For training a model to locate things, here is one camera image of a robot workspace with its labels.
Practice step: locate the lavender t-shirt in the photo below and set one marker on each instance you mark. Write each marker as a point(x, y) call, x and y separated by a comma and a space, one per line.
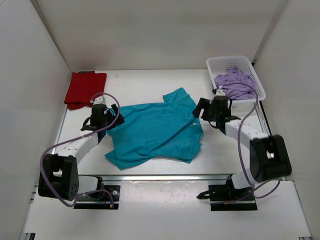
point(237, 85)

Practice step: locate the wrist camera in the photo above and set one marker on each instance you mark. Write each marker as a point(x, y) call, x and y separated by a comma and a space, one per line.
point(218, 92)
point(98, 100)

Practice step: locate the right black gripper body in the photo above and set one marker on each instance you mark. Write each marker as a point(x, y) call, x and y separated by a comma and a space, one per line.
point(214, 115)

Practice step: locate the red t-shirt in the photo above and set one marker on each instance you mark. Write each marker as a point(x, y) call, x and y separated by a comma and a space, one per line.
point(82, 87)

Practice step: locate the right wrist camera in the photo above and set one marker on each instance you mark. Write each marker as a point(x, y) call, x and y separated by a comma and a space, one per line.
point(218, 92)

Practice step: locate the teal t-shirt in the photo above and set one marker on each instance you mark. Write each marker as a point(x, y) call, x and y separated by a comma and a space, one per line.
point(164, 129)

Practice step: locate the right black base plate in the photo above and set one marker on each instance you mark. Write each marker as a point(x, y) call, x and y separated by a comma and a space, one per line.
point(224, 198)

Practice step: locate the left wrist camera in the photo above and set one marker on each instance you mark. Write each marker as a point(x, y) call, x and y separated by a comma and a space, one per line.
point(98, 100)

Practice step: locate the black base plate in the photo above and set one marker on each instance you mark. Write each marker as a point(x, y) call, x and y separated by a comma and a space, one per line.
point(101, 200)
point(224, 198)

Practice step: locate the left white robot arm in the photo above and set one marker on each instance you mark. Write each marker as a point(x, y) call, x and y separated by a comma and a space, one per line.
point(59, 177)

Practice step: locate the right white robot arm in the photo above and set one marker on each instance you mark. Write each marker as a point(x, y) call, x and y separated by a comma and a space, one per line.
point(263, 157)

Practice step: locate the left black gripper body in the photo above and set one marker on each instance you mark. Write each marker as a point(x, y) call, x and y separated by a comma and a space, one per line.
point(107, 122)

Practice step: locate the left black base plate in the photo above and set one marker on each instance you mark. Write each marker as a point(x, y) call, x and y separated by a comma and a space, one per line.
point(101, 200)

